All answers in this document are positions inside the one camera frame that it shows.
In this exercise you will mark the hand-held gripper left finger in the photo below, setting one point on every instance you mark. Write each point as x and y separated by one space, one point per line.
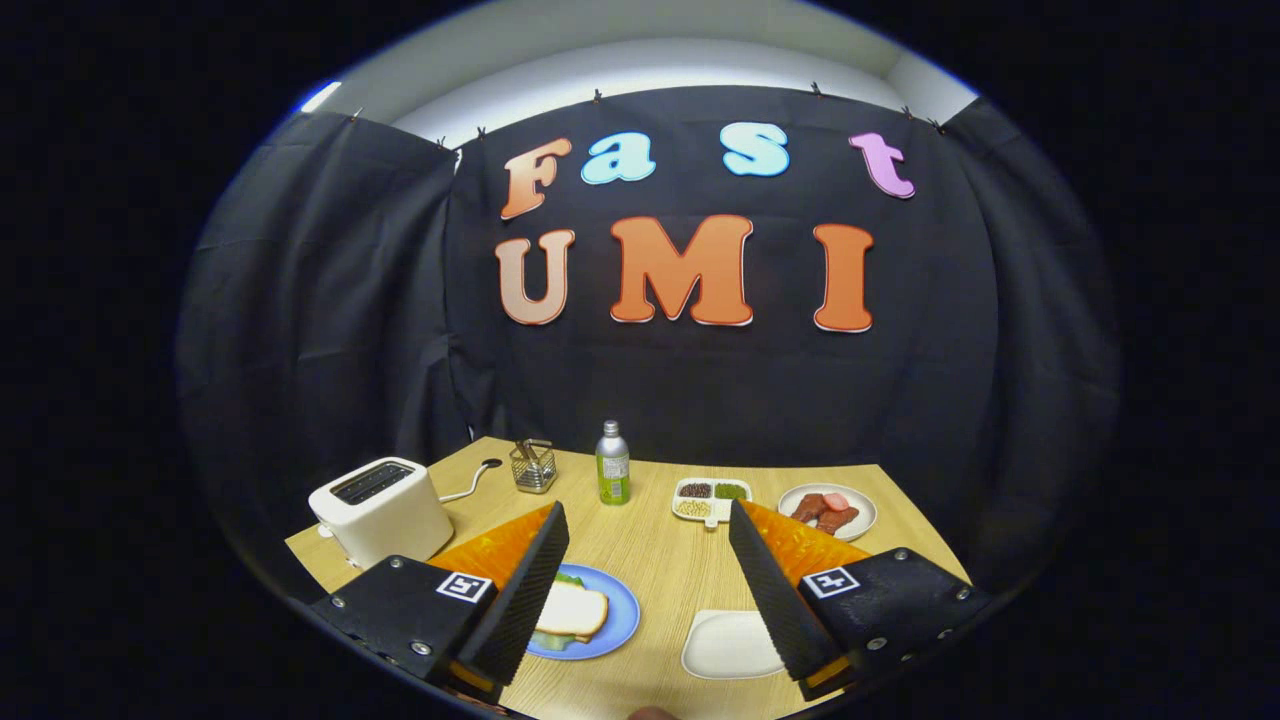
530 590

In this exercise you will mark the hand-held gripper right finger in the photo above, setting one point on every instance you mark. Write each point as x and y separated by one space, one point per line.
770 590

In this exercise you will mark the toasted bread slice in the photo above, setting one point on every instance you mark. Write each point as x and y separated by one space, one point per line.
575 610

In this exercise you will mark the green lettuce leaf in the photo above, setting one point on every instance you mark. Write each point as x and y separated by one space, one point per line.
560 642

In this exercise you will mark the white square plate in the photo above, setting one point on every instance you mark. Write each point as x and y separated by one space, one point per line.
730 645

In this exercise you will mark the white divided dish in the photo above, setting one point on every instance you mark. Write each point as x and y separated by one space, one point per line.
730 510

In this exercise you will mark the brown meat slice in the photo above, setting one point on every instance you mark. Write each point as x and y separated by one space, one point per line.
838 521
807 508

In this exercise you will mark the blue round plate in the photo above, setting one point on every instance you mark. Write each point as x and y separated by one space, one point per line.
622 610

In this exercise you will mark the pile of green beans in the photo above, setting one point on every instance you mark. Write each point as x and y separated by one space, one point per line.
731 491

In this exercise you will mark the red sausage slice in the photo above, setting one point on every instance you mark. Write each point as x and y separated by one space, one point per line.
836 501

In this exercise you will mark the pile of yellow soybeans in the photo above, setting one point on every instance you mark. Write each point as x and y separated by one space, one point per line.
694 508

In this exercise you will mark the white oval plate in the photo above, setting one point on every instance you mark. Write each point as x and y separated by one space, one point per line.
865 520

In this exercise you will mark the pile of dark red beans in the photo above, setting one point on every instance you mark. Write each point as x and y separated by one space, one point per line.
695 490

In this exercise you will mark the silver bottle green label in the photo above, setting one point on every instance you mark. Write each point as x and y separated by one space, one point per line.
612 470

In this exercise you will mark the white toaster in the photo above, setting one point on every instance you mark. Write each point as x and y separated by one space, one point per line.
390 515

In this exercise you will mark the black backdrop cloth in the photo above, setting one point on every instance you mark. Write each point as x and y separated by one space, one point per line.
700 390

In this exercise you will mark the small ceiling light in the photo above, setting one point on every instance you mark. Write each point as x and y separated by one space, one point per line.
320 96

